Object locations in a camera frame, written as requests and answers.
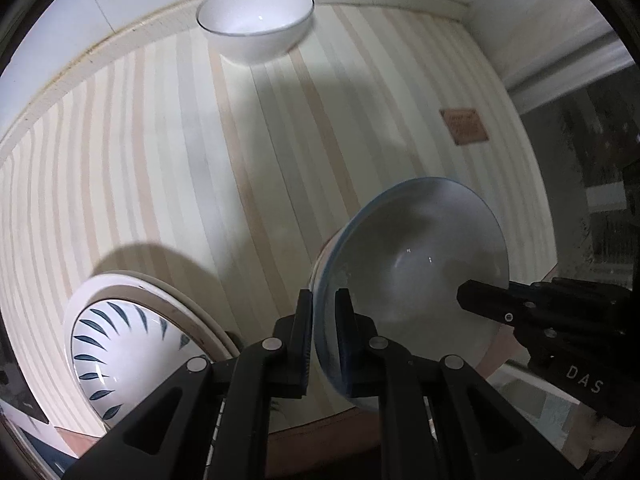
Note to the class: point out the brown leather tag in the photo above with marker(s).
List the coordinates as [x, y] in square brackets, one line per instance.
[463, 126]

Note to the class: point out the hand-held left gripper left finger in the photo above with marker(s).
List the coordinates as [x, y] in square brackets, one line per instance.
[300, 350]

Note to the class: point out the white door frame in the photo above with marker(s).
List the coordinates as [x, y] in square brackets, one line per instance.
[540, 45]

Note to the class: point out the white bowl thin dark rim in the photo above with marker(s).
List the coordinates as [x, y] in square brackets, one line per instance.
[250, 10]

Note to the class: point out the striped cat print tablecloth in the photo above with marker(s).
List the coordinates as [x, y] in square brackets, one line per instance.
[175, 160]

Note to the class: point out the blue leaf pattern plate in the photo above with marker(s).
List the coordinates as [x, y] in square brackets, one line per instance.
[135, 355]

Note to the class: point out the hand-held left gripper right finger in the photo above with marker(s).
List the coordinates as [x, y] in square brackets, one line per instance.
[345, 350]

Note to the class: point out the patterned glass sliding door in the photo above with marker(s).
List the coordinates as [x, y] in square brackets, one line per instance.
[600, 160]

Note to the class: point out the white bowl with blue dots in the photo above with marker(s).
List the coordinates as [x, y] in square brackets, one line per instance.
[425, 240]

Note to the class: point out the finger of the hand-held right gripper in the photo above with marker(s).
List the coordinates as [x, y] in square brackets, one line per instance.
[492, 305]
[585, 294]

